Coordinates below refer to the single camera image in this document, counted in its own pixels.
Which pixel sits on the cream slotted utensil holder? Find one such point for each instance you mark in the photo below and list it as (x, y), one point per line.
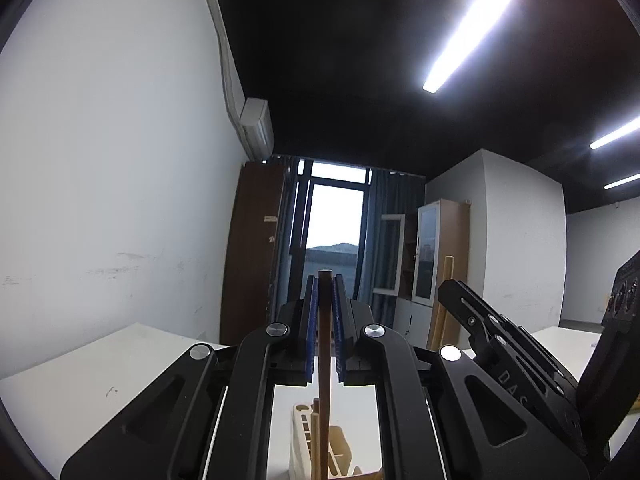
(300, 440)

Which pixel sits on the dark brown tall cabinet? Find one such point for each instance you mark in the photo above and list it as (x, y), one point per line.
(252, 250)

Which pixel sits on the grey-blue curtain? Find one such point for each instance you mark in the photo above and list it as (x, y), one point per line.
(380, 230)

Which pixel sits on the white wall pipe cover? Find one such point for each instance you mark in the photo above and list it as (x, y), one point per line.
(222, 45)

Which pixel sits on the long ceiling light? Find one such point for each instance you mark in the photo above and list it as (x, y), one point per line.
(470, 35)
(622, 181)
(615, 132)

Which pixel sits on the white wall air conditioner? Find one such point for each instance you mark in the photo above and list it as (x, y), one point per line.
(257, 127)

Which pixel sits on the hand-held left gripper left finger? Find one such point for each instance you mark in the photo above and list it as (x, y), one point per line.
(311, 340)

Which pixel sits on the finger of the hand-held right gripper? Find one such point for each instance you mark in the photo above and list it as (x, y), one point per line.
(480, 320)

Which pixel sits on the wooden cabinet with glass door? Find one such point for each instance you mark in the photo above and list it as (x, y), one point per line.
(435, 255)

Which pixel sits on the large window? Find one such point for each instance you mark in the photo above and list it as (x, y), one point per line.
(332, 230)

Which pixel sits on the white open window sash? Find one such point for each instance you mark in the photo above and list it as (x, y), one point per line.
(390, 255)

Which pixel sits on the dark brown wooden chopstick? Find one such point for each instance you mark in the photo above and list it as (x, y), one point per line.
(325, 360)

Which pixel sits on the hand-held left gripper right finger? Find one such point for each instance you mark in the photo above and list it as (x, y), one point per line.
(340, 340)

